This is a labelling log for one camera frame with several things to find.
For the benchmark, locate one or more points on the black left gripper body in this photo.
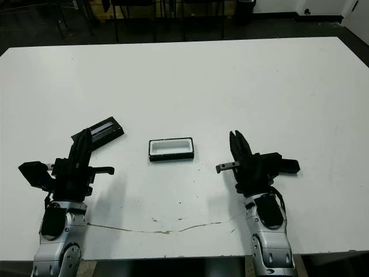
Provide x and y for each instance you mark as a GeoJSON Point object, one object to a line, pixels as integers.
{"type": "Point", "coordinates": [72, 181]}

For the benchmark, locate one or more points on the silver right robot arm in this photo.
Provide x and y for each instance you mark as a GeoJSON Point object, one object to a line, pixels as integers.
{"type": "Point", "coordinates": [274, 245]}

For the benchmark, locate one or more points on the brown cardboard box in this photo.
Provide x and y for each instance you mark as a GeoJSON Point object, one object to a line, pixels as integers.
{"type": "Point", "coordinates": [101, 13]}

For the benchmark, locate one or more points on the black box lid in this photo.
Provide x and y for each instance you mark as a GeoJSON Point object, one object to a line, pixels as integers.
{"type": "Point", "coordinates": [112, 131]}

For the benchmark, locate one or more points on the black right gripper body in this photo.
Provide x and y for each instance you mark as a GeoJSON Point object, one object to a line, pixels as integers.
{"type": "Point", "coordinates": [256, 173]}

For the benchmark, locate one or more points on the black metal chair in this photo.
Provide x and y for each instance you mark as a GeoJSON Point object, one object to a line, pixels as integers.
{"type": "Point", "coordinates": [116, 17]}

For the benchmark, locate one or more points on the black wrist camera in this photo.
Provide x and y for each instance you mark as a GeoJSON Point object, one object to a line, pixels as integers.
{"type": "Point", "coordinates": [291, 166]}
{"type": "Point", "coordinates": [34, 174]}

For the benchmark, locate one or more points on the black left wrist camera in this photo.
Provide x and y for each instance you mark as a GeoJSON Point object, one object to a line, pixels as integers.
{"type": "Point", "coordinates": [34, 174]}

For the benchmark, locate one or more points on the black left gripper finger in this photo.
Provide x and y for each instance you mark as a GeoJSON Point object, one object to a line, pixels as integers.
{"type": "Point", "coordinates": [76, 148]}
{"type": "Point", "coordinates": [86, 147]}

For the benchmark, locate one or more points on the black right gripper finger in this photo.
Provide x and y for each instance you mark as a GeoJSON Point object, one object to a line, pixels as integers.
{"type": "Point", "coordinates": [236, 150]}
{"type": "Point", "coordinates": [245, 148]}

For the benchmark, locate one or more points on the black box with white inlay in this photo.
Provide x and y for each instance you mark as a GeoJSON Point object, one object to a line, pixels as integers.
{"type": "Point", "coordinates": [173, 157]}

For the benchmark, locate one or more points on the black trash bin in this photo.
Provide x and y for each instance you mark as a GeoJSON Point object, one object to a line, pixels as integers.
{"type": "Point", "coordinates": [245, 11]}

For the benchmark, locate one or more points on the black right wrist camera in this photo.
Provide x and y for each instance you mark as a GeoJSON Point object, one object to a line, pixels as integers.
{"type": "Point", "coordinates": [291, 166]}

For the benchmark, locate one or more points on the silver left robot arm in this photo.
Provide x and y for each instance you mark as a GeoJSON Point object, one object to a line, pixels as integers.
{"type": "Point", "coordinates": [52, 254]}

